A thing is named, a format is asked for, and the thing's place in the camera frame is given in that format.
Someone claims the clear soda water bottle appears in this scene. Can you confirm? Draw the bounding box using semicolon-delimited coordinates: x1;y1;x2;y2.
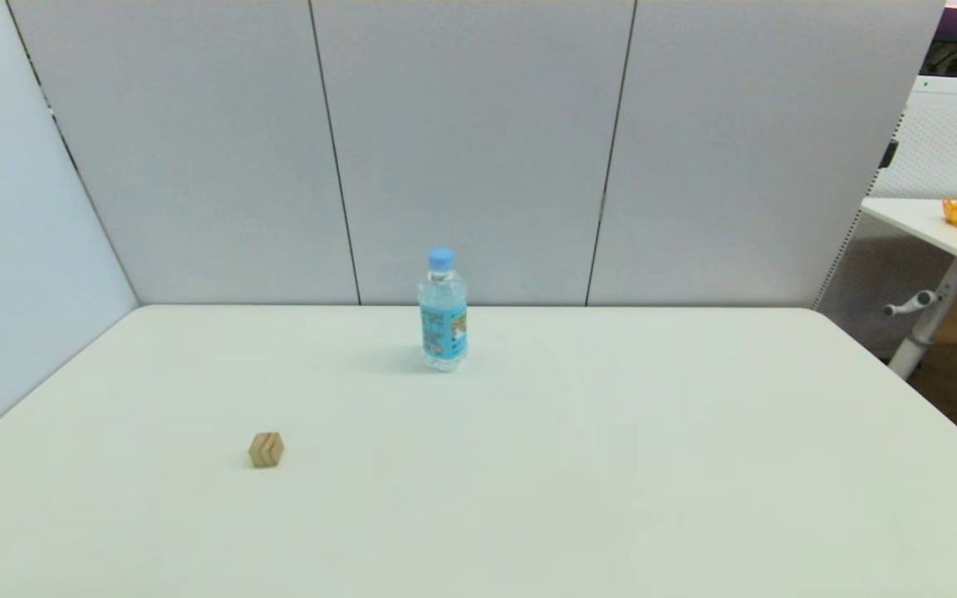
417;247;469;372

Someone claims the small wooden block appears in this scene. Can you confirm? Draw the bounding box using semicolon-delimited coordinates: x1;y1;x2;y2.
248;432;285;468

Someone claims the white side table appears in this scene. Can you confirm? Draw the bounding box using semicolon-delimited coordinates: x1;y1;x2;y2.
861;197;957;380

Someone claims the white perforated partition panel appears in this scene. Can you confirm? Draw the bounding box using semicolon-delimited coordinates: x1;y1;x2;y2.
814;75;957;360

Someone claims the white table crank handle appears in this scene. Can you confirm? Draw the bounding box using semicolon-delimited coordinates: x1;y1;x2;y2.
884;289;941;318

